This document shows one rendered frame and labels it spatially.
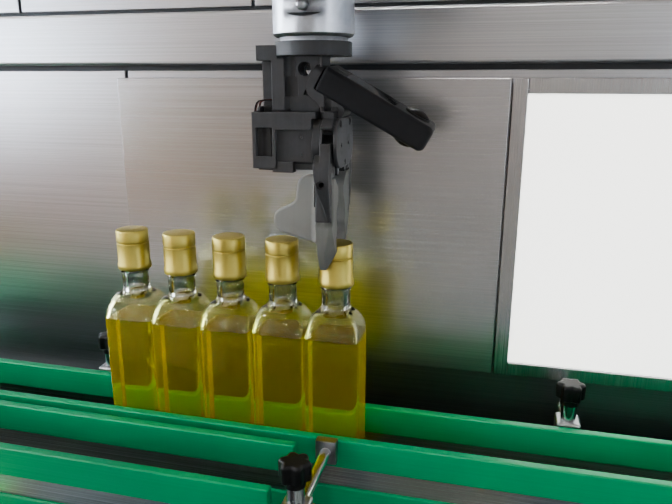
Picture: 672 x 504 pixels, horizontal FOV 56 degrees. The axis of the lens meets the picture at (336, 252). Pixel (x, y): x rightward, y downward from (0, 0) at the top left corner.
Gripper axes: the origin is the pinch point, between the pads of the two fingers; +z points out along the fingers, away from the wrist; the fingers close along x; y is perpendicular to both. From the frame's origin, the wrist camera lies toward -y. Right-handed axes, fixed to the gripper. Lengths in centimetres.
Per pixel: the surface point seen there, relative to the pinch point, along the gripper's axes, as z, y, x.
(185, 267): 2.5, 16.1, 0.8
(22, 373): 20.0, 42.6, -4.2
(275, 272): 2.1, 5.9, 1.5
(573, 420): 18.2, -24.7, -4.8
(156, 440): 20.4, 18.3, 5.7
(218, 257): 0.9, 12.0, 1.4
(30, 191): -2, 48, -16
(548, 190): -5.0, -20.9, -12.2
